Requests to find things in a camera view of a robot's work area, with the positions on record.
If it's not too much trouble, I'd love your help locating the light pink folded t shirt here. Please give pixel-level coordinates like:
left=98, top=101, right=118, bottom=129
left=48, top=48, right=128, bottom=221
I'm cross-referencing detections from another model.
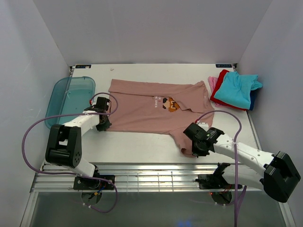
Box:
left=208, top=77, right=228, bottom=108

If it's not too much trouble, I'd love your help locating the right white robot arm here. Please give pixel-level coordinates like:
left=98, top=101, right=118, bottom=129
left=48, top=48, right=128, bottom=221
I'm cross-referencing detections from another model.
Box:
left=183, top=123, right=301, bottom=203

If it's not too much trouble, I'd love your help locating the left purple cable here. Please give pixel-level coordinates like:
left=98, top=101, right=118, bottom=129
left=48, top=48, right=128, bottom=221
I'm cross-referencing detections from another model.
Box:
left=21, top=92, right=119, bottom=214

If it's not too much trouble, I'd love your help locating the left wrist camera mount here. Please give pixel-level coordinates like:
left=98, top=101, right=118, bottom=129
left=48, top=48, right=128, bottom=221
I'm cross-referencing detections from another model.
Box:
left=89, top=99, right=97, bottom=106

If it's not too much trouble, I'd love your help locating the purple cable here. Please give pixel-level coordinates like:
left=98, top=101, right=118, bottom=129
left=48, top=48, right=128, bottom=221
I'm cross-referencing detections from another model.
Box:
left=21, top=92, right=119, bottom=214
left=195, top=110, right=248, bottom=227

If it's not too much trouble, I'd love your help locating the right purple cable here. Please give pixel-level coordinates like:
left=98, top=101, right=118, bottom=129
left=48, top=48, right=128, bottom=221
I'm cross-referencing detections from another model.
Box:
left=195, top=110, right=248, bottom=227

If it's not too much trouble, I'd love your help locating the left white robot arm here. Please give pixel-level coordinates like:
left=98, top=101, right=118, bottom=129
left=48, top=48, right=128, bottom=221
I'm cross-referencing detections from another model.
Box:
left=45, top=97, right=111, bottom=189

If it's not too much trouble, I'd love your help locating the dark blue folded t shirt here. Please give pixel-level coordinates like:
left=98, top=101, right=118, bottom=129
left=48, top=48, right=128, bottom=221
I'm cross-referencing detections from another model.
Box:
left=249, top=89, right=258, bottom=111

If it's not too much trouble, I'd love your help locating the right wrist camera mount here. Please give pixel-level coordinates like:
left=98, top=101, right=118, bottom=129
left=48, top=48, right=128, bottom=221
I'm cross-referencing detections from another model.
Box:
left=195, top=120, right=209, bottom=131

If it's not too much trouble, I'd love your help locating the cyan folded t shirt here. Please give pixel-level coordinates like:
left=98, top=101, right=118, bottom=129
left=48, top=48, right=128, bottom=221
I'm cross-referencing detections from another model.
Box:
left=215, top=71, right=263, bottom=110

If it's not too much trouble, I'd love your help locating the dusty pink t shirt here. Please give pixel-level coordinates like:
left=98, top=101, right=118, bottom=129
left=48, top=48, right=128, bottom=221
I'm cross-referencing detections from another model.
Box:
left=109, top=79, right=214, bottom=157

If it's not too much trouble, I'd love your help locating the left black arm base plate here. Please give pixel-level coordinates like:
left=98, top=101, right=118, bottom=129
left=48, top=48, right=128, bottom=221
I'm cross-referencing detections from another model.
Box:
left=73, top=175, right=115, bottom=191

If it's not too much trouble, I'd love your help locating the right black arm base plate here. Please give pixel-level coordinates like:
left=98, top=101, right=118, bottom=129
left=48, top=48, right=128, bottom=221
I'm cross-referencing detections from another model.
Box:
left=195, top=174, right=235, bottom=190

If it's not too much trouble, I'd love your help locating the teal plastic tray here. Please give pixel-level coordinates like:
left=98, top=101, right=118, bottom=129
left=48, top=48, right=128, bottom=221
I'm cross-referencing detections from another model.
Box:
left=45, top=76, right=96, bottom=117

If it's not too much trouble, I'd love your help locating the red folded t shirt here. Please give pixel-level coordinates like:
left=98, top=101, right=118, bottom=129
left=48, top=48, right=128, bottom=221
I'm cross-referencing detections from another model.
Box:
left=212, top=70, right=246, bottom=111

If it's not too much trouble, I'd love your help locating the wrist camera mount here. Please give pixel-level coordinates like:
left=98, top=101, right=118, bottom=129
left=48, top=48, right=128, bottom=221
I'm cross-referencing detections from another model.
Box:
left=195, top=120, right=209, bottom=131
left=89, top=99, right=97, bottom=106

